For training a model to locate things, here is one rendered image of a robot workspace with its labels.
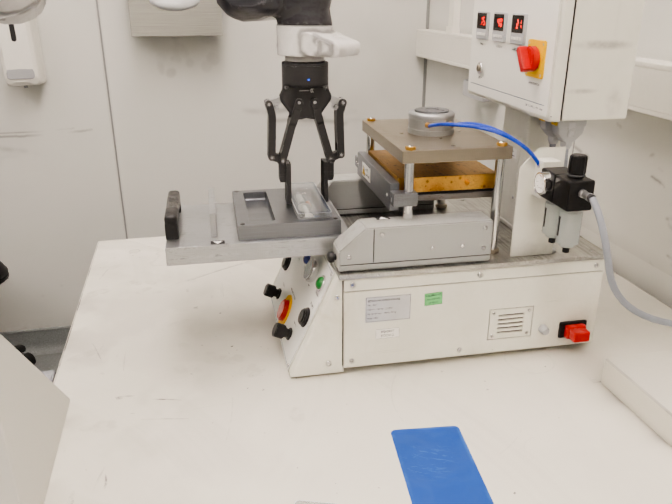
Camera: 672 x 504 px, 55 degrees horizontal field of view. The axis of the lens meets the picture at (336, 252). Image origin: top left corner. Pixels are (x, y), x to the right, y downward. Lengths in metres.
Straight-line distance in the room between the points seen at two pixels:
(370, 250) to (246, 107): 1.59
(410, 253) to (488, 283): 0.15
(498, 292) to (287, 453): 0.43
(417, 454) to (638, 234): 0.82
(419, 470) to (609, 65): 0.65
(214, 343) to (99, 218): 1.51
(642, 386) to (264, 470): 0.56
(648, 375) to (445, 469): 0.37
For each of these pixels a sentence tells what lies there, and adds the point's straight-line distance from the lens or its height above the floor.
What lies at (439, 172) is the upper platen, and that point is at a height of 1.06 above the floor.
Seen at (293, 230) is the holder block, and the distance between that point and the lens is 1.03.
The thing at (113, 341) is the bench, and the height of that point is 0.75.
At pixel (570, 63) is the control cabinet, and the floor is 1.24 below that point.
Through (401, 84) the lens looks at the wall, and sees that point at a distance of 2.64.
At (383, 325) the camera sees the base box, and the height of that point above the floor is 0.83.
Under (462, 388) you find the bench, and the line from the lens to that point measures 1.07.
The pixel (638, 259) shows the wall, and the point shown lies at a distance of 1.55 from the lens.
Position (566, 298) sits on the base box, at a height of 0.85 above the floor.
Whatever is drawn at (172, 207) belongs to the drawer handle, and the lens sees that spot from 1.08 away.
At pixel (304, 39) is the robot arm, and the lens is 1.03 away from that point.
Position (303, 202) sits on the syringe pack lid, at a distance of 1.09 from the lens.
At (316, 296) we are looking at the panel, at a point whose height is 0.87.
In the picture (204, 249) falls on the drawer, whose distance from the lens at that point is 1.02.
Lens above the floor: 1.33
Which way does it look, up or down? 22 degrees down
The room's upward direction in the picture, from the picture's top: straight up
